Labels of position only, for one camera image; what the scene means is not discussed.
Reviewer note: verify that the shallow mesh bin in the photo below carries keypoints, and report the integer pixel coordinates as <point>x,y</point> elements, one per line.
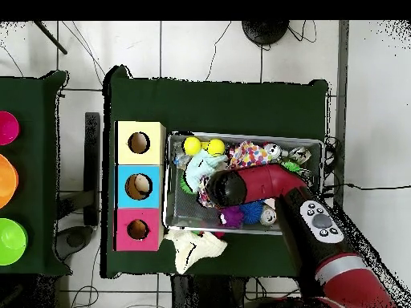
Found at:
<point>186,208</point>

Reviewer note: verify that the blue spiky toy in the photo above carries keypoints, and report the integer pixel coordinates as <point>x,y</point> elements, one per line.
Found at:
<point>251,211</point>

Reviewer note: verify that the dark green tablecloth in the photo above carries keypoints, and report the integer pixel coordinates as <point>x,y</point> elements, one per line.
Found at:
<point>224,106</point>

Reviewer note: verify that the cream knitted cloth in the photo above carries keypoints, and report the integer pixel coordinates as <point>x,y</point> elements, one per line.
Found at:
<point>199,247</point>

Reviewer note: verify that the black upright panel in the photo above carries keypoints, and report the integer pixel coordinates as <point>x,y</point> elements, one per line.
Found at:
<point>92,160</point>

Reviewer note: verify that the pink plastic bowl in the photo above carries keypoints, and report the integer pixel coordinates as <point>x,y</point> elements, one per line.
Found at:
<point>8,128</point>

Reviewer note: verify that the purple spiky toy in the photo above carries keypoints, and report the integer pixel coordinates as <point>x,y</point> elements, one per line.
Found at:
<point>231,216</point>

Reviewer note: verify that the green spiky toy with eyes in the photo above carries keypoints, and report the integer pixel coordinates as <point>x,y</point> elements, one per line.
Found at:
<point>291,166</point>

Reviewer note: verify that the black pole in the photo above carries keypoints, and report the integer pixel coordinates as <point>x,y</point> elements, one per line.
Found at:
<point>51,37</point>

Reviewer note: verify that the colourful polka dot cloth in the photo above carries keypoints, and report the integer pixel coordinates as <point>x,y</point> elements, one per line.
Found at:
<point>249,155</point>
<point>204,192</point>

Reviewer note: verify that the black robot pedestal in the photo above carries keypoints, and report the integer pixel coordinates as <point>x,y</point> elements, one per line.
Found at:
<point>208,295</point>

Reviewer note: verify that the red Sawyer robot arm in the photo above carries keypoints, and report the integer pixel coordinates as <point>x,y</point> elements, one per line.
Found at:
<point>269,183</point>

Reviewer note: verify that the dark green cloth side table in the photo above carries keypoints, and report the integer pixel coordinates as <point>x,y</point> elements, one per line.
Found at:
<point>35,179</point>

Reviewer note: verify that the dark grey rounded base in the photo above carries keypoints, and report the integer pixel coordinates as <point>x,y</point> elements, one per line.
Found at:
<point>75,239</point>

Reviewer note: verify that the wooden box with three holes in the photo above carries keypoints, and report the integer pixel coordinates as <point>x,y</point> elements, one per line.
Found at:
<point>154,154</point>

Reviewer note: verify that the mint green cloth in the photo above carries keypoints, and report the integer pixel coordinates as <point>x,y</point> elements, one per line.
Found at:
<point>202,166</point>

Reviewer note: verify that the orange plastic bowl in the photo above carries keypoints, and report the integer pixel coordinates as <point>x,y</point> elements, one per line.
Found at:
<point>7,181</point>

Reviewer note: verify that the green plastic bowl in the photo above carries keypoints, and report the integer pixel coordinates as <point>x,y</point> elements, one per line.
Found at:
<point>11,242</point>

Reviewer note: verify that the smooth yellow ball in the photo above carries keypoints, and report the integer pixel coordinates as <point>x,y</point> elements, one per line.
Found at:
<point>216,147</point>

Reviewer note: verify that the black round stand base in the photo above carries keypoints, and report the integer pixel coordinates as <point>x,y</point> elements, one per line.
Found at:
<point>265,32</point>

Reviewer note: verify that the yellow tennis ball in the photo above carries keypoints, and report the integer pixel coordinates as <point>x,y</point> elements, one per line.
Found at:
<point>192,146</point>

